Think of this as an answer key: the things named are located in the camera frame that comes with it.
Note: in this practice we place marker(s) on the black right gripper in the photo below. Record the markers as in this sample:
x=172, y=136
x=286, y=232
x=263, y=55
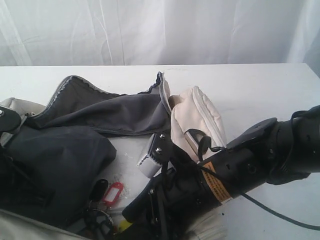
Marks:
x=171, y=201

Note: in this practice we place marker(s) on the colourful key tag bunch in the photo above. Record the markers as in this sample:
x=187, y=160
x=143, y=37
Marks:
x=99, y=223

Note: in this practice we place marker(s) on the cream fabric duffel bag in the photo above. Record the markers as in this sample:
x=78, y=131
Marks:
x=68, y=142

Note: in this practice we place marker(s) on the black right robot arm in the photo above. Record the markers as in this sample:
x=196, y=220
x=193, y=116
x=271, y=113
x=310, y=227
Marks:
x=271, y=151

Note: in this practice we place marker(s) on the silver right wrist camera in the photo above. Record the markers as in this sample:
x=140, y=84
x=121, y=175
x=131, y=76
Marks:
x=156, y=153

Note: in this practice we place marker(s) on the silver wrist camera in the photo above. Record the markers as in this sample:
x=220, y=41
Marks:
x=156, y=153
x=10, y=120

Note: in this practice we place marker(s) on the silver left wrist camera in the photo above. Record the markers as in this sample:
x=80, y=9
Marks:
x=10, y=120

